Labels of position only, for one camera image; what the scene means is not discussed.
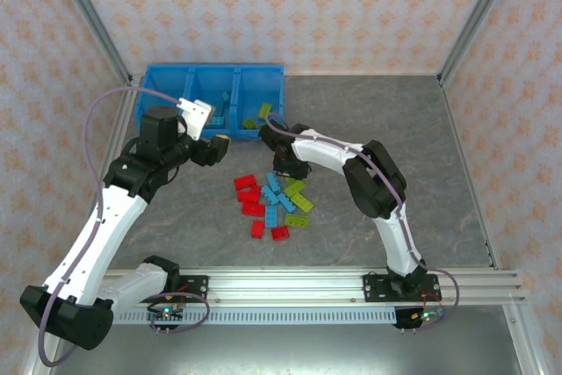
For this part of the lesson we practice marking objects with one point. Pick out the aluminium mounting rail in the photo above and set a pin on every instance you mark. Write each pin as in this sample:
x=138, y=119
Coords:
x=285, y=285

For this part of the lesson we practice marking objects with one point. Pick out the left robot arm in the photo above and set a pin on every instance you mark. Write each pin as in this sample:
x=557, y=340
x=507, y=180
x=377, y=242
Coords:
x=88, y=252

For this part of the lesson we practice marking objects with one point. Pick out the controller circuit board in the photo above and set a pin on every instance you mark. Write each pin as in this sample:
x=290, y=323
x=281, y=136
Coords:
x=422, y=316
x=166, y=314

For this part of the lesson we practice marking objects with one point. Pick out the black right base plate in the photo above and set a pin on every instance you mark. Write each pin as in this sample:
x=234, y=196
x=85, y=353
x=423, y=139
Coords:
x=377, y=287

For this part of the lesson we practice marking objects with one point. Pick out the blue plastic bin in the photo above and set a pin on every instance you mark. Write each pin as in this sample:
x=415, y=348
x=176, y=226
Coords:
x=259, y=85
x=162, y=81
x=211, y=83

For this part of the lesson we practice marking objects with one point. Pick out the small green lego brick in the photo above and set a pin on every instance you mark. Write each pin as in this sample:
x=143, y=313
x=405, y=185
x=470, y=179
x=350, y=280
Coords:
x=249, y=123

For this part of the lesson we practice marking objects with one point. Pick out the aluminium frame post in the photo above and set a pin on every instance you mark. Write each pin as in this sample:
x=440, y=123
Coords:
x=478, y=19
x=88, y=15

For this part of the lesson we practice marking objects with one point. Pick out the small red lego brick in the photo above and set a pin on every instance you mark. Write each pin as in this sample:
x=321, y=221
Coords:
x=280, y=232
x=257, y=229

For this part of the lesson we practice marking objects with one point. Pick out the small blue lego brick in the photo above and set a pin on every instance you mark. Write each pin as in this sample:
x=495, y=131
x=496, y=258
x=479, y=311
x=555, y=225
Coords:
x=226, y=96

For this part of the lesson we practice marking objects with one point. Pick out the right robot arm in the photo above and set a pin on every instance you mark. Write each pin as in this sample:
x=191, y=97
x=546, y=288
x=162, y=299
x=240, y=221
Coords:
x=373, y=182

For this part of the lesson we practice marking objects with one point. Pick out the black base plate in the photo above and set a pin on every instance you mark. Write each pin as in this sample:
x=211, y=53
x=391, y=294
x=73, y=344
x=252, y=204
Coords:
x=377, y=287
x=195, y=287

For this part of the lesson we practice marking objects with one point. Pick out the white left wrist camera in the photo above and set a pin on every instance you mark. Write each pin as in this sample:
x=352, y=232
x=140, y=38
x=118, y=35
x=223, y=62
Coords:
x=197, y=118

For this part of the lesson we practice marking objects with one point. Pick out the right controller circuit board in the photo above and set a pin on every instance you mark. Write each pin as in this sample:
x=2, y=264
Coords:
x=422, y=316

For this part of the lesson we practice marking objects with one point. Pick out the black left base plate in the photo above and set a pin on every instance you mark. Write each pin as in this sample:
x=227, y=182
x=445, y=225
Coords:
x=195, y=287

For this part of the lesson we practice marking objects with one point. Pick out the left controller circuit board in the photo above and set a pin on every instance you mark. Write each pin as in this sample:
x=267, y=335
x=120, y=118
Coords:
x=166, y=314

